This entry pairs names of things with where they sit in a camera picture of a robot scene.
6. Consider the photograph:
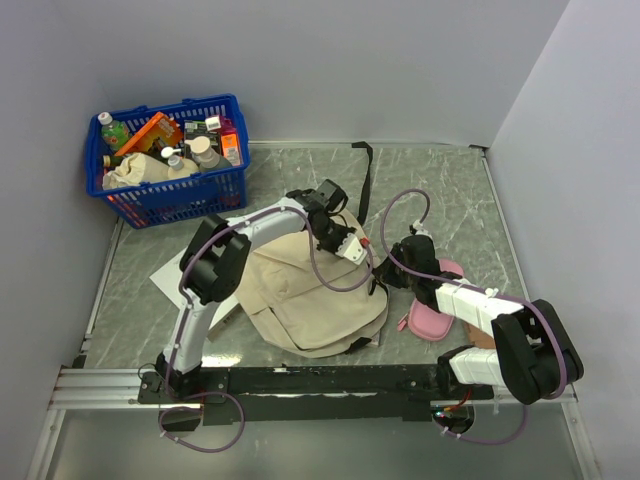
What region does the cream canvas backpack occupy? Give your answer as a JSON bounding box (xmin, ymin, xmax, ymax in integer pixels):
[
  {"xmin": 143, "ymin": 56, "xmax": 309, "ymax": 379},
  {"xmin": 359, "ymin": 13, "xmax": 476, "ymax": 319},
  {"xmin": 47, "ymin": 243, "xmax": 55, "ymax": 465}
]
[{"xmin": 238, "ymin": 140, "xmax": 391, "ymax": 357}]

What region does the brown leather wallet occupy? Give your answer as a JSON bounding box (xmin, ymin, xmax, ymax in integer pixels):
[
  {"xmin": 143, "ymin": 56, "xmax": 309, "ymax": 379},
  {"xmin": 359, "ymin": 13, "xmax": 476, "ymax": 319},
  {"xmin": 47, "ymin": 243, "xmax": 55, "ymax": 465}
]
[{"xmin": 462, "ymin": 322, "xmax": 496, "ymax": 350}]

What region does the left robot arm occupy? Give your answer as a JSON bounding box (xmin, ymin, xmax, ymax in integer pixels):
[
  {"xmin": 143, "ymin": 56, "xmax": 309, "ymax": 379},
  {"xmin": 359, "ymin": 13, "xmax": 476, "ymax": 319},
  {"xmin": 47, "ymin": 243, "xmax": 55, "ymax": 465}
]
[{"xmin": 155, "ymin": 180, "xmax": 367, "ymax": 402}]

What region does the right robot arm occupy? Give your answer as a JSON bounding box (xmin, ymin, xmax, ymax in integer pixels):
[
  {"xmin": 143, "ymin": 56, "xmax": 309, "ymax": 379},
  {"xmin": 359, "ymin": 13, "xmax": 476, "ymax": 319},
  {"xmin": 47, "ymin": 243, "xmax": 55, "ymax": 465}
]
[{"xmin": 374, "ymin": 234, "xmax": 584, "ymax": 405}]

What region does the pink pencil case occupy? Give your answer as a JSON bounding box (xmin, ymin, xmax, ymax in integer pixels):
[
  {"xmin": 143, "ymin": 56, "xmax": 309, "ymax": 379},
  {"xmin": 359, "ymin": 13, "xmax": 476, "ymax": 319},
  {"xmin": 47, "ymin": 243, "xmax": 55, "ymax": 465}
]
[{"xmin": 397, "ymin": 259, "xmax": 464, "ymax": 342}]

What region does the floral cover book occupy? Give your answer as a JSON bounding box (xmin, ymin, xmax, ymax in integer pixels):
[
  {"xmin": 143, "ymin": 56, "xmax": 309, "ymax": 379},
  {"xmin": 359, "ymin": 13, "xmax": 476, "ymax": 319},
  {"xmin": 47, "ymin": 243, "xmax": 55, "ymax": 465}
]
[{"xmin": 369, "ymin": 331, "xmax": 381, "ymax": 347}]

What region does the pink orange carton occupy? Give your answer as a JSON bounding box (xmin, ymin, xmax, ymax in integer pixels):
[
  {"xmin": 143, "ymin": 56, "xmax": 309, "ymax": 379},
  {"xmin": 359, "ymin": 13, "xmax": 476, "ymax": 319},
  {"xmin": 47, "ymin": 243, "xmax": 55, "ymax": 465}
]
[{"xmin": 219, "ymin": 117, "xmax": 243, "ymax": 166}]

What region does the grey pump bottle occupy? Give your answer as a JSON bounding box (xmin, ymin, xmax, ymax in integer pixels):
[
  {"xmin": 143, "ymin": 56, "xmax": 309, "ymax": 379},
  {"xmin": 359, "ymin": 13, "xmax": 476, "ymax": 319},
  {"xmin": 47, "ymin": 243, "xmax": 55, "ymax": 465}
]
[{"xmin": 185, "ymin": 136, "xmax": 232, "ymax": 173}]

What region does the white book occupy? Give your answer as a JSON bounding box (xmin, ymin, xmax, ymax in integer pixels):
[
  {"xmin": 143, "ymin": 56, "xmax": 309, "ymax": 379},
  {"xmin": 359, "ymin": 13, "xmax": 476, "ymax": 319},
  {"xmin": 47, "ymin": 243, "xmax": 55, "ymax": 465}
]
[{"xmin": 149, "ymin": 250, "xmax": 240, "ymax": 342}]

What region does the cream lotion bottle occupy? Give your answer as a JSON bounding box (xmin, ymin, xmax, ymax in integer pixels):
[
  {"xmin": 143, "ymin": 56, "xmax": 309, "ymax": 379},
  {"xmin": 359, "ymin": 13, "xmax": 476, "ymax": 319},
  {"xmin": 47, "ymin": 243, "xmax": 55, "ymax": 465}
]
[{"xmin": 161, "ymin": 146, "xmax": 200, "ymax": 180}]

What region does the black product box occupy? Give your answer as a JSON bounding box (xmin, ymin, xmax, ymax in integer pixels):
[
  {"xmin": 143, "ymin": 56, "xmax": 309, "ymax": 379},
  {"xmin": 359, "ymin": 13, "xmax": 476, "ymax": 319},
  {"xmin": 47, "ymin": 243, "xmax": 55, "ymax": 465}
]
[{"xmin": 183, "ymin": 119, "xmax": 221, "ymax": 153}]

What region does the orange snack box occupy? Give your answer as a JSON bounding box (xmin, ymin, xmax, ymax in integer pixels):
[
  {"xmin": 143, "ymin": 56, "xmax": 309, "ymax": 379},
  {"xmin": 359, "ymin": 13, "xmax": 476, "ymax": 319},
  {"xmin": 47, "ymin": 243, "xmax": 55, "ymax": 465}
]
[{"xmin": 115, "ymin": 112, "xmax": 183, "ymax": 156}]

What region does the beige cloth pouch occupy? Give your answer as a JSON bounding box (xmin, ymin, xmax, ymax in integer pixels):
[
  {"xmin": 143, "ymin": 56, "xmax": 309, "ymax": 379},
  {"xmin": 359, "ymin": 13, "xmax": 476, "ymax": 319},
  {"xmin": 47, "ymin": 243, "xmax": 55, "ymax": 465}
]
[{"xmin": 102, "ymin": 153, "xmax": 169, "ymax": 190}]

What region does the green soda bottle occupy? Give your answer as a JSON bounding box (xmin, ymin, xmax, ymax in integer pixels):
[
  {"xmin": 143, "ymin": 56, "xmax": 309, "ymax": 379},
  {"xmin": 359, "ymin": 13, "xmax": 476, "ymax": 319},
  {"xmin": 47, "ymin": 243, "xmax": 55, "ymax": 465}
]
[{"xmin": 98, "ymin": 112, "xmax": 131, "ymax": 152}]

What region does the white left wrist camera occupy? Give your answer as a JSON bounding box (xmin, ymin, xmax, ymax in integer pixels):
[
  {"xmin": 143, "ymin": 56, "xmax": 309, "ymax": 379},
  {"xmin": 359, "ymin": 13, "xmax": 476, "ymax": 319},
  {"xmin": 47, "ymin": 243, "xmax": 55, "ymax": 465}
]
[{"xmin": 336, "ymin": 234, "xmax": 369, "ymax": 265}]

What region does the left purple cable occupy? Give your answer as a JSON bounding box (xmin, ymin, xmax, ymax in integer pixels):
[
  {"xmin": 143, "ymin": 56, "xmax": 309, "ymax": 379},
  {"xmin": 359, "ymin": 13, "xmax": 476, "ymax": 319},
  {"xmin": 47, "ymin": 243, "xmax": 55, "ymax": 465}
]
[{"xmin": 158, "ymin": 199, "xmax": 376, "ymax": 454}]

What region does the purple cable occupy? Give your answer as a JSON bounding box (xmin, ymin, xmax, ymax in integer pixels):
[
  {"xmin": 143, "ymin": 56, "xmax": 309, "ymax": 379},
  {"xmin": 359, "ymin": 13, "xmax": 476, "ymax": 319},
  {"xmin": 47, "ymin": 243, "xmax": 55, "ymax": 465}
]
[
  {"xmin": 158, "ymin": 199, "xmax": 376, "ymax": 454},
  {"xmin": 379, "ymin": 188, "xmax": 571, "ymax": 446}
]

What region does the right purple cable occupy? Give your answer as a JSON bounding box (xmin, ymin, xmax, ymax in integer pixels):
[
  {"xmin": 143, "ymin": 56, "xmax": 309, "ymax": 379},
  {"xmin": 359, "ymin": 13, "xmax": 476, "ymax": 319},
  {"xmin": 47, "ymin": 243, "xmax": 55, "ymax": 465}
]
[{"xmin": 379, "ymin": 188, "xmax": 571, "ymax": 446}]

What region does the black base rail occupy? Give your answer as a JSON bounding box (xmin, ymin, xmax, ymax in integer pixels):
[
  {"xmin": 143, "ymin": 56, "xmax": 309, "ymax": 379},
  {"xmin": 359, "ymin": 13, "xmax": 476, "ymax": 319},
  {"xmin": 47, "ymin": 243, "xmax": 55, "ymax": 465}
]
[{"xmin": 138, "ymin": 364, "xmax": 494, "ymax": 426}]

